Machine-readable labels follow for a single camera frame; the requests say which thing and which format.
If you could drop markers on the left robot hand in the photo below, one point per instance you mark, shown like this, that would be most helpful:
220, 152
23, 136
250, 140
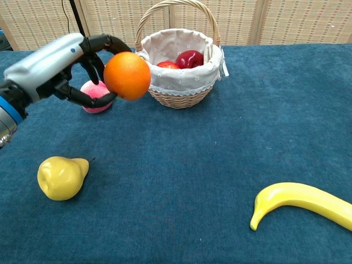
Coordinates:
59, 72

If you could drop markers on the orange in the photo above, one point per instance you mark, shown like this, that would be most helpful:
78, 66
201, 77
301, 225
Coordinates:
127, 76

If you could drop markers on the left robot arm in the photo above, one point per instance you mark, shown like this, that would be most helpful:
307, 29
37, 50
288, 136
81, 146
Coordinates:
8, 121

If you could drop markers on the wicker basket with cloth liner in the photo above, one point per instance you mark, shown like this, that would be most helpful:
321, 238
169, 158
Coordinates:
181, 71

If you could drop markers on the pink peach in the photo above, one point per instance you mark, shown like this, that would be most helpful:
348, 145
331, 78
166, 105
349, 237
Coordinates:
96, 92

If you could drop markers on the black tripod stand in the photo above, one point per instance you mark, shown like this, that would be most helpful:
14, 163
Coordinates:
78, 17

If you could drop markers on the yellow pear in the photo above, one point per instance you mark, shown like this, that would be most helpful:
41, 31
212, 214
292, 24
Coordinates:
61, 178

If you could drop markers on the red yellow apple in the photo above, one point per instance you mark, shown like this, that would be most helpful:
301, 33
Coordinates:
167, 65

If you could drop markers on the bamboo folding screen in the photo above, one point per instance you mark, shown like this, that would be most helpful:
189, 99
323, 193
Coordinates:
176, 19

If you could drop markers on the dark red apple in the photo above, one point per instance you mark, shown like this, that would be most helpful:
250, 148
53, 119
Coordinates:
189, 59

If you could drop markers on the blue table cloth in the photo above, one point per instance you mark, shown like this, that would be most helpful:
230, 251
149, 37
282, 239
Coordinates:
192, 165

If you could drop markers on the yellow banana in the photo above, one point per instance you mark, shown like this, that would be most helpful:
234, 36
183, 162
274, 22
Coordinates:
302, 200

